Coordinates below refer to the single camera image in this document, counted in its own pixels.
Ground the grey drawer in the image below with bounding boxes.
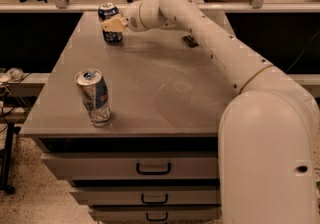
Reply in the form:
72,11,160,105
70,186,220,206
41,152,219,180
88,205,221,222

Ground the silver red bull can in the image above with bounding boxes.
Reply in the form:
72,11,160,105
75,68,111,127

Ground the dark rxbar chocolate bar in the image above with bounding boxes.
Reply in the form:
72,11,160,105
182,35,198,48

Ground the black cable right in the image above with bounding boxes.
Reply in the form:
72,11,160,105
285,29,320,74

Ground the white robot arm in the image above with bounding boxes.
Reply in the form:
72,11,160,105
102,0,319,224

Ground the clutter on left ledge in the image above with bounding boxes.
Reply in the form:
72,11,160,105
0,68,24,83

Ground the blue pepsi can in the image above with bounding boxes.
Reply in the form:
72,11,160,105
98,2,123,44

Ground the black stand with caster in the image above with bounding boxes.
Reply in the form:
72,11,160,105
0,122,20,195

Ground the top grey drawer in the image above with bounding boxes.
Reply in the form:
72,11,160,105
41,152,219,180

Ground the bottom grey drawer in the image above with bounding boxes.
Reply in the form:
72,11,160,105
88,205,221,222

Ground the grey drawer cabinet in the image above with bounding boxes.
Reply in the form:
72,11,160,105
19,10,241,224

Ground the middle grey drawer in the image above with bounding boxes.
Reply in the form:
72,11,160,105
70,186,220,206

